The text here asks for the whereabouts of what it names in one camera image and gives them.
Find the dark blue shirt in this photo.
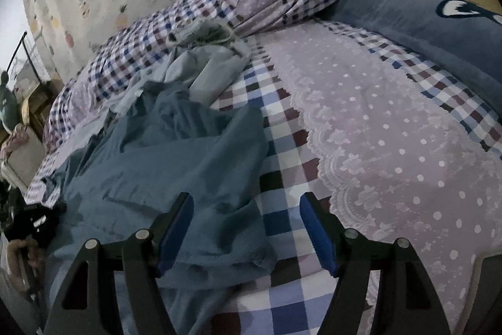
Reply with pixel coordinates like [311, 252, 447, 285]
[44, 82, 276, 334]

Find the black clothes rack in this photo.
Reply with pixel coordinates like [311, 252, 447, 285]
[5, 30, 43, 84]

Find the plaid bed sheet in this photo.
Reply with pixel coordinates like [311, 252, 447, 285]
[24, 19, 502, 335]

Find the pink bag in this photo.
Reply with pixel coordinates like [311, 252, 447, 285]
[1, 124, 30, 161]

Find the green plush toy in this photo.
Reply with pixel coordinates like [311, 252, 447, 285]
[0, 71, 19, 134]

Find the light grey-blue garment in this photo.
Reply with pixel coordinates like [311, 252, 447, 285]
[72, 19, 251, 147]

